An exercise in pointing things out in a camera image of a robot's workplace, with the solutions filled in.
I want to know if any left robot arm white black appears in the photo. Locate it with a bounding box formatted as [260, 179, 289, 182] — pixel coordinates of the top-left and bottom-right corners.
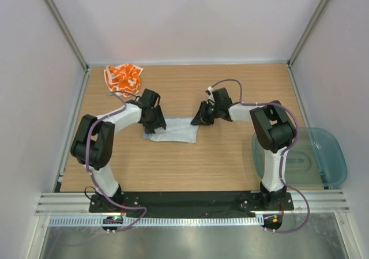
[70, 89, 167, 213]

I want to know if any aluminium frame rail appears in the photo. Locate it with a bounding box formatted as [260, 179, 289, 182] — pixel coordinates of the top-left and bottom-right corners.
[36, 190, 350, 215]

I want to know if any white slotted cable duct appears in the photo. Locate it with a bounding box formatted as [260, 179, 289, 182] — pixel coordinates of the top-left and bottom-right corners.
[49, 215, 264, 228]

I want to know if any clear teal plastic container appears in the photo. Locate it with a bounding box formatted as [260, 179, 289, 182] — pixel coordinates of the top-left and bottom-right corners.
[251, 127, 347, 190]

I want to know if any blue bear towel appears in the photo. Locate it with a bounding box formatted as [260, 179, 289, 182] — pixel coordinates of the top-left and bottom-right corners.
[143, 117, 199, 144]

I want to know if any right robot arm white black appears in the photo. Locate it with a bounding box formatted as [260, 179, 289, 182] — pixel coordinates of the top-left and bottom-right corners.
[191, 87, 297, 211]

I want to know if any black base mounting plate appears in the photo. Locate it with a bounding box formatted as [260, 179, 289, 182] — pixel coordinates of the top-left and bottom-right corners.
[88, 190, 295, 219]

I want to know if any orange white patterned towel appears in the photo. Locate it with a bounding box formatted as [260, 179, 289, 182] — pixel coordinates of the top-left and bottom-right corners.
[103, 63, 144, 97]

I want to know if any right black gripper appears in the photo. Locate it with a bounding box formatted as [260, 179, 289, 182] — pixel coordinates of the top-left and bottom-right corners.
[192, 102, 221, 127]

